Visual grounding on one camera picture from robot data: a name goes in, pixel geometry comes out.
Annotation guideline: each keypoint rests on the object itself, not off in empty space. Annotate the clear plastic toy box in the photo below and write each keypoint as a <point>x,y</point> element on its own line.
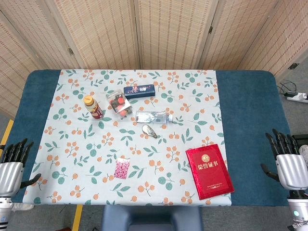
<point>119,103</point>

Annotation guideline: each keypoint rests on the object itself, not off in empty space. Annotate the blue felt table cover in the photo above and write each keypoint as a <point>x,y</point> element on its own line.
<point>252,120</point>

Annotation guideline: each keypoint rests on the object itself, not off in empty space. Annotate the brass screen hinge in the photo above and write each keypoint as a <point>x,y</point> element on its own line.
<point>210,29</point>
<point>70,50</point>

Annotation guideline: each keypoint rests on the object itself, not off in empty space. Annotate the yellow cap tea bottle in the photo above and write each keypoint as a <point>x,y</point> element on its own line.
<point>94,109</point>

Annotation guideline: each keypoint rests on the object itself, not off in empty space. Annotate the red certificate book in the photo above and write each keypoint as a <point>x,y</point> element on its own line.
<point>209,172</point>

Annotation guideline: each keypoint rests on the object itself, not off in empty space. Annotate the black case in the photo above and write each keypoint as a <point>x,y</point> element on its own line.
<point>302,139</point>

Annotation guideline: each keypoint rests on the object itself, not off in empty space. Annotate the black screen hinge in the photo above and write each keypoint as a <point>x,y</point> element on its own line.
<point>294,65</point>

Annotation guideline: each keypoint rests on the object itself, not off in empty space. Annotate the clear plastic water bottle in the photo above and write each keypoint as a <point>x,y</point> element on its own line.
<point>151,117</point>

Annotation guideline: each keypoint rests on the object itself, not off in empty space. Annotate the dark blue rectangular box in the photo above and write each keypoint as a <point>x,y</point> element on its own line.
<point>139,91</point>

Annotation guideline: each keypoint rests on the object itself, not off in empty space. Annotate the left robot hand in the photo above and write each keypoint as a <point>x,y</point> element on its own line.
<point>10,175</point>

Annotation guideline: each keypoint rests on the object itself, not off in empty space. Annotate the floral print tablecloth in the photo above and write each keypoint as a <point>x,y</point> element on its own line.
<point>149,168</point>

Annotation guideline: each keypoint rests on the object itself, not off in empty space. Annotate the white power strip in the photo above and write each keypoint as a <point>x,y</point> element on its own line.
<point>299,97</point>

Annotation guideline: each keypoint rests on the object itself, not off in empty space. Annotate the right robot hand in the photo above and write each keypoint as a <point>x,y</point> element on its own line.
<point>292,170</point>

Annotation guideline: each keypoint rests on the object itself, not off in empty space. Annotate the white sneaker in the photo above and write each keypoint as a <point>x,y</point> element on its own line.
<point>22,207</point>

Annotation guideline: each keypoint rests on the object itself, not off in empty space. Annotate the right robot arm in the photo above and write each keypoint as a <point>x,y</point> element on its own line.
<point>298,209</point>

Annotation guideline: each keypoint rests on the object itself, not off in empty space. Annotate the blue chair seat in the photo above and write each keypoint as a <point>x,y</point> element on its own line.
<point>151,219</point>

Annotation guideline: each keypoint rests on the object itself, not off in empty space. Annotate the bamboo folding screen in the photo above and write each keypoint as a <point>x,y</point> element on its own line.
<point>168,36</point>

